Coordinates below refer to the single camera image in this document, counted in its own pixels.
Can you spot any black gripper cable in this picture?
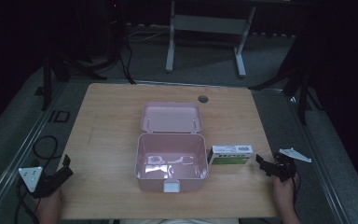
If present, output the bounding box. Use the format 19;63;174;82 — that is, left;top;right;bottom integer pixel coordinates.
14;178;41;224
290;176;301;218

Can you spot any black metal stand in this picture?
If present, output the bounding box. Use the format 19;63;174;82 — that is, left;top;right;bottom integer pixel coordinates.
41;0;129;112
247;6;324;126

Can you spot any pink plastic storage box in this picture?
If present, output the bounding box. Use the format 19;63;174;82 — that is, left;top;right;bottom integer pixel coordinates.
133;101;210;194

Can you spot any white and green medicine box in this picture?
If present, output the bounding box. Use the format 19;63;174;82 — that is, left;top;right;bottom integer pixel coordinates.
207;144;255;166

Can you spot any white metal desk frame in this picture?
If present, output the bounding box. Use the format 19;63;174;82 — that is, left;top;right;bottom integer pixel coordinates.
164;0;257;78

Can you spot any person's left hand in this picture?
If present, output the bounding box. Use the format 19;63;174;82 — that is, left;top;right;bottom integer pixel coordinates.
33;188;64;219

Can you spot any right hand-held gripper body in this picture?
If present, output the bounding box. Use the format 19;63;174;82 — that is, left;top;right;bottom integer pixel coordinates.
272;147;312;184

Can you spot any black hanging cable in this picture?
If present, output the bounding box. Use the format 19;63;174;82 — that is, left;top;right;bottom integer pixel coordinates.
117;34;137;86

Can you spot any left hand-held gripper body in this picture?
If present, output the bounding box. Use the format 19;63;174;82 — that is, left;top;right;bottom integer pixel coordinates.
18;166;62;199

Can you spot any white floor cable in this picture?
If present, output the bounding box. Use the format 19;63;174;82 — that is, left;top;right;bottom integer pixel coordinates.
127;27;172;43

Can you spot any person's right hand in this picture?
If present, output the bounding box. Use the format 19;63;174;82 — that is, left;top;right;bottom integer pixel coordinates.
271;173;300;215

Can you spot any black looped cable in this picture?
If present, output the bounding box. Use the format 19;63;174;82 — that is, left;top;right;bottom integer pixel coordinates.
32;134;61;161

